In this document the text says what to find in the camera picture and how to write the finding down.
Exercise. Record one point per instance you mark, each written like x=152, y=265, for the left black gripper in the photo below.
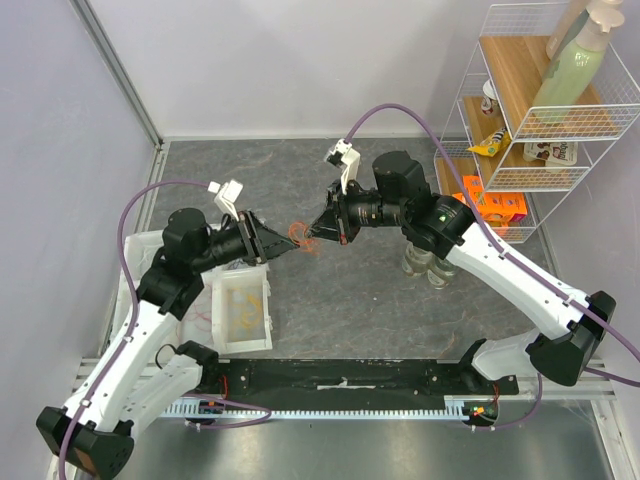
x=260, y=242

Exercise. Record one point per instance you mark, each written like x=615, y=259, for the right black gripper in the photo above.
x=340, y=216

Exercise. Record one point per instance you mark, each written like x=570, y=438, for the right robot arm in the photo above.
x=565, y=335

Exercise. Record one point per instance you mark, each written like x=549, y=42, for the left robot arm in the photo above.
x=96, y=429

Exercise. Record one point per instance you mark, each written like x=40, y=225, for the white compartment tray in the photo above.
x=230, y=315

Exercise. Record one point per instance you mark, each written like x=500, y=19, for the left glass water bottle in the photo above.
x=416, y=262

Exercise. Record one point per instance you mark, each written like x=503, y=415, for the glass water bottle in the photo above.
x=440, y=272
x=416, y=262

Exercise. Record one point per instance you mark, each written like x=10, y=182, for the right glass water bottle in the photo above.
x=440, y=272

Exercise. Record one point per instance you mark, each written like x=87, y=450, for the orange snack box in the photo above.
x=502, y=211

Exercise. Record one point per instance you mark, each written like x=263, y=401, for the yellow snack bag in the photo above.
x=493, y=144

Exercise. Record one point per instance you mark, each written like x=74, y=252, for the small white cup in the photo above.
x=490, y=106

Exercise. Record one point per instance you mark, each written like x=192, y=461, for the green lotion pump bottle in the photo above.
x=576, y=61

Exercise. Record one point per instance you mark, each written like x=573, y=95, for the beige pump bottle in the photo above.
x=570, y=23

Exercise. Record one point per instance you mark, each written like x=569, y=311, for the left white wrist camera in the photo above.
x=226, y=195

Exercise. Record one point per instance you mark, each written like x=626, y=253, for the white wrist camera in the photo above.
x=343, y=156
x=226, y=195

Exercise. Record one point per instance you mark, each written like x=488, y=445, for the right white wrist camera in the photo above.
x=343, y=156

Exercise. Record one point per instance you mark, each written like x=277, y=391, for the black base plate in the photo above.
x=343, y=384

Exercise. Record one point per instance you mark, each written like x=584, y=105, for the white wire shelf rack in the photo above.
x=510, y=51

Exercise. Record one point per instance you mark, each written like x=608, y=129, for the aluminium corner post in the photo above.
x=107, y=51

